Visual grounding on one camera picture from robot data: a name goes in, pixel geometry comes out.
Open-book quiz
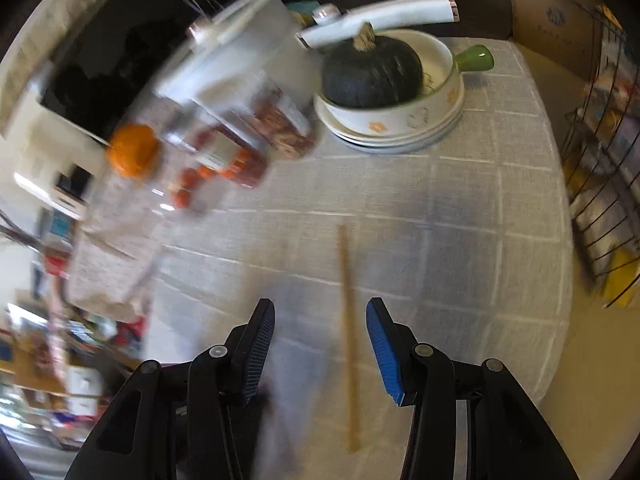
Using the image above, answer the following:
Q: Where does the jar of dried fruit slices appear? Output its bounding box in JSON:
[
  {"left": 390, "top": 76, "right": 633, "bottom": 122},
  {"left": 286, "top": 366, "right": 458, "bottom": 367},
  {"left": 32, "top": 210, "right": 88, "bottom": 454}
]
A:
[{"left": 242, "top": 72, "right": 319, "bottom": 162}]

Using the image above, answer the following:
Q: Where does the clear plastic container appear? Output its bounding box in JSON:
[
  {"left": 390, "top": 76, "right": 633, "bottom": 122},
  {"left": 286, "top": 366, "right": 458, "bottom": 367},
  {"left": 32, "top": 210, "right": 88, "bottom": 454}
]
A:
[{"left": 142, "top": 105, "right": 231, "bottom": 217}]

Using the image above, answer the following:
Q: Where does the black wire rack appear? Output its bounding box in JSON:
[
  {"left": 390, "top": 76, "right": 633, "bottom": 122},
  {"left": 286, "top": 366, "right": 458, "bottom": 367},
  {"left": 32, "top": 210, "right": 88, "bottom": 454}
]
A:
[{"left": 559, "top": 2, "right": 640, "bottom": 309}]

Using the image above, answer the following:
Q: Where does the white flower print pot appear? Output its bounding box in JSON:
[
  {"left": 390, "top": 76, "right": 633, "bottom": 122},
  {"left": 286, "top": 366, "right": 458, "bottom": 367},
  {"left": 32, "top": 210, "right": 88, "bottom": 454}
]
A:
[{"left": 316, "top": 29, "right": 496, "bottom": 137}]

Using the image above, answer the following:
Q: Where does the orange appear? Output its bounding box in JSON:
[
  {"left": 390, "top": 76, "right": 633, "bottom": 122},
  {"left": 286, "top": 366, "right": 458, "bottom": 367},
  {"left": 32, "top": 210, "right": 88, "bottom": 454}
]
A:
[{"left": 107, "top": 123, "right": 161, "bottom": 178}]

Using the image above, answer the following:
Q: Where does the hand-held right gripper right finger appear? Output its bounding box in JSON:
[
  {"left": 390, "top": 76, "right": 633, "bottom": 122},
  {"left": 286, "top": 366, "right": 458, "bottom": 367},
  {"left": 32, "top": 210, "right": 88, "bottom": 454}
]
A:
[{"left": 365, "top": 297, "right": 581, "bottom": 480}]

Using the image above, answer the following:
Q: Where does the cardboard box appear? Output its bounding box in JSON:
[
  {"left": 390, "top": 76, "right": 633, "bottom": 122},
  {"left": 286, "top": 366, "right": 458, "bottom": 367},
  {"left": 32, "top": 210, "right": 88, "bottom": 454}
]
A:
[{"left": 507, "top": 0, "right": 618, "bottom": 67}]

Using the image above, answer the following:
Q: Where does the white cherry print cloth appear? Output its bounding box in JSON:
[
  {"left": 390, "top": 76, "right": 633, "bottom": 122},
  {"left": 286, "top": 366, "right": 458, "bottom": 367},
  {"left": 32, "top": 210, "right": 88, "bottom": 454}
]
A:
[{"left": 64, "top": 160, "right": 173, "bottom": 322}]

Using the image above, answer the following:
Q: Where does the wooden chopstick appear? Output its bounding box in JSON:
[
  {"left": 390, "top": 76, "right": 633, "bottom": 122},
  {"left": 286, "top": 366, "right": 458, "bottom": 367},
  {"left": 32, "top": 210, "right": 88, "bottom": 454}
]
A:
[{"left": 338, "top": 224, "right": 361, "bottom": 452}]

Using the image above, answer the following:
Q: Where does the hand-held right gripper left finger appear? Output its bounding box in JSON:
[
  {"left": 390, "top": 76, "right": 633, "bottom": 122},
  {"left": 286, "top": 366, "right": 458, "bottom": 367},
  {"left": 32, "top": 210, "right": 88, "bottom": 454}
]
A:
[{"left": 65, "top": 298, "right": 277, "bottom": 480}]

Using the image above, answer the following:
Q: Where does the white appliance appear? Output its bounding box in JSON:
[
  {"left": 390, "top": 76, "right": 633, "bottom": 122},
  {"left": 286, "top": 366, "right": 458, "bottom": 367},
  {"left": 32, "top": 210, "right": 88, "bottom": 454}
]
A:
[{"left": 14, "top": 125, "right": 98, "bottom": 213}]

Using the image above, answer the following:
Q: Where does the white cooker handle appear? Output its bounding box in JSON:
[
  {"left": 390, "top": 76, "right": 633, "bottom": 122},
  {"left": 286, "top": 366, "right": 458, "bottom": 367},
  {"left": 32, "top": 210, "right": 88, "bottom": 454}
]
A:
[{"left": 296, "top": 0, "right": 459, "bottom": 49}]

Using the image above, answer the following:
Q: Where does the grey plaid tablecloth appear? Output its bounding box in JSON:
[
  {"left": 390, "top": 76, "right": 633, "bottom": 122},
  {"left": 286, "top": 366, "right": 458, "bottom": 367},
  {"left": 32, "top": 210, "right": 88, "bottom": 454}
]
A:
[{"left": 142, "top": 37, "right": 575, "bottom": 480}]

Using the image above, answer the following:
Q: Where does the jar of red goji berries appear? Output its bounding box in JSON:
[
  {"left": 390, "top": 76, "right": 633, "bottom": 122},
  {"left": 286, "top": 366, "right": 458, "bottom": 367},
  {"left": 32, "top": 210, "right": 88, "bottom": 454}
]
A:
[{"left": 194, "top": 124, "right": 270, "bottom": 190}]

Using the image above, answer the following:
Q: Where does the dark green squash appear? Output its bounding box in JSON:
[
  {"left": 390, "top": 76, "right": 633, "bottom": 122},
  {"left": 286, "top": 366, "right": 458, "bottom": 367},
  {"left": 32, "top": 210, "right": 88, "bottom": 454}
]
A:
[{"left": 321, "top": 22, "right": 425, "bottom": 109}]

